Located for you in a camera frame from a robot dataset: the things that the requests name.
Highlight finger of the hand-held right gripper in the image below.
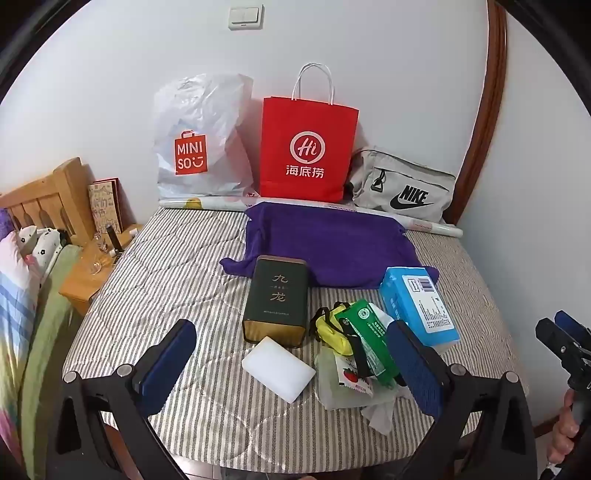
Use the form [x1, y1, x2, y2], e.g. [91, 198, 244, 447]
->
[536, 318, 591, 370]
[555, 310, 591, 344]

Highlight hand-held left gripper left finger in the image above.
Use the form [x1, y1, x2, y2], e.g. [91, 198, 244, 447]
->
[46, 318, 198, 480]

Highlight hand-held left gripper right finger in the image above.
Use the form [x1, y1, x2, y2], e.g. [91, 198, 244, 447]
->
[385, 319, 539, 480]

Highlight white glove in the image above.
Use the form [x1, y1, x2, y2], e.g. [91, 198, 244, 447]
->
[362, 385, 414, 435]

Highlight green wet wipes packet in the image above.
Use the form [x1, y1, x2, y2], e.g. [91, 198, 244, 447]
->
[337, 299, 400, 386]

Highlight blue tissue pack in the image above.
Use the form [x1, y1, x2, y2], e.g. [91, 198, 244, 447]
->
[379, 267, 461, 348]

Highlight small yellow bag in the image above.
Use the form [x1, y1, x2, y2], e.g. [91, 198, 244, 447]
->
[309, 302, 354, 356]

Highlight white sponge block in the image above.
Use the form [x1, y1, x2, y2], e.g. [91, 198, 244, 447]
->
[241, 336, 316, 403]

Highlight dark green tin box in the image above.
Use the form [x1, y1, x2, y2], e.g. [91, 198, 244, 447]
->
[242, 255, 309, 347]

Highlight purple towel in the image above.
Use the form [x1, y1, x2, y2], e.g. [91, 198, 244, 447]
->
[219, 202, 438, 290]

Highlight person's right hand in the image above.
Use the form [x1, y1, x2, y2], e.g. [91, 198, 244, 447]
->
[549, 390, 591, 467]

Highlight strawberry print sachet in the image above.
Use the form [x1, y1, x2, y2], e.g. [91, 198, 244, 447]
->
[339, 357, 375, 395]

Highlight clear plastic bag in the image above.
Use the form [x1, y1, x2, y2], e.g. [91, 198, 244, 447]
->
[315, 346, 402, 411]

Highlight wooden nightstand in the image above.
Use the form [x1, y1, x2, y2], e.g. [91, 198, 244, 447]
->
[59, 224, 144, 317]

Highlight green bed sheet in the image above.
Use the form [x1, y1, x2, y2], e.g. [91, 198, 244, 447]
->
[21, 244, 84, 457]

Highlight white paper roll pink print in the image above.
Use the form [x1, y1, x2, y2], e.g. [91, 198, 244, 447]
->
[323, 202, 463, 240]

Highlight colourful striped blanket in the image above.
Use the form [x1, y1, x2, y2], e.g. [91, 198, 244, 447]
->
[0, 231, 42, 462]

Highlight patterned book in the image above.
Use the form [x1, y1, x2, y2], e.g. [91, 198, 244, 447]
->
[88, 178, 124, 235]

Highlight white spotted plush toy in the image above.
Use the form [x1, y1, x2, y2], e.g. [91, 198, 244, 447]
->
[17, 226, 63, 278]

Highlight grey waist bag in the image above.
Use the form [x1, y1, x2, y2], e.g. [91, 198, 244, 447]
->
[346, 147, 458, 224]

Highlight wooden headboard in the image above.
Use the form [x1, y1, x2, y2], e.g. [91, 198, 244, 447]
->
[0, 157, 95, 245]

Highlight white plastic shopping bag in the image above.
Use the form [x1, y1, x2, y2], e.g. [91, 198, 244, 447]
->
[154, 73, 256, 199]

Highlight red paper bag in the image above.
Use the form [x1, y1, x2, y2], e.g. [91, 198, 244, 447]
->
[259, 63, 360, 202]

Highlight brown wooden door frame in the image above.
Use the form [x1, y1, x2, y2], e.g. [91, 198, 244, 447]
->
[450, 0, 509, 222]

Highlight white light switch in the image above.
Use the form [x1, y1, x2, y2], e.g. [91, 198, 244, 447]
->
[229, 6, 265, 31]

